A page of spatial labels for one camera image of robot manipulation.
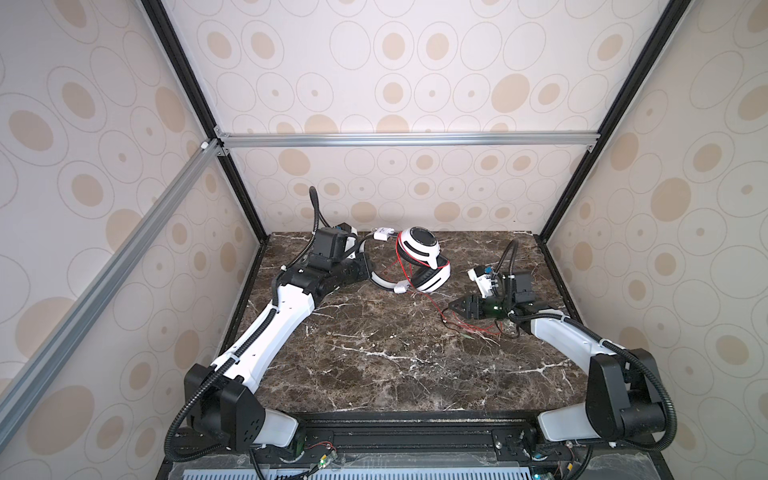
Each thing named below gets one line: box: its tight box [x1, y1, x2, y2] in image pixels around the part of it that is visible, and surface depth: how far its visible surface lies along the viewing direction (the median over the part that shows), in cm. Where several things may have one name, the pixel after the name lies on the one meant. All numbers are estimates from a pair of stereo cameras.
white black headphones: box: [360, 226, 451, 294], surface depth 67 cm
